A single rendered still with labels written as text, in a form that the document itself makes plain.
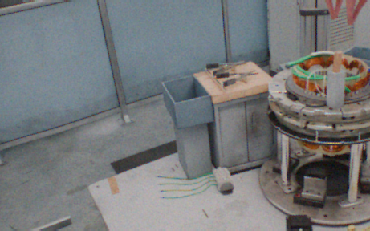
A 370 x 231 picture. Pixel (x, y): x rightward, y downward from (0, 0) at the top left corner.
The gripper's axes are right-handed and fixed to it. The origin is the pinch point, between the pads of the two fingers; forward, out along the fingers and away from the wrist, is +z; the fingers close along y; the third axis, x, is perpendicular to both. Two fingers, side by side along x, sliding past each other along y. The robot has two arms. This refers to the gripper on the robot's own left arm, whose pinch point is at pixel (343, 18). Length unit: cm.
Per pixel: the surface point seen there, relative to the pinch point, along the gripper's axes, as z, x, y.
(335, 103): 19.6, -1.4, 2.5
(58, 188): 149, -39, -166
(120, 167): 147, 2, -158
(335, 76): 12.9, -1.8, 1.4
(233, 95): 28.3, -8.2, -26.9
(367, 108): 20.5, 3.6, 7.4
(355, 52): 29, 42, -24
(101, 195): 58, -47, -44
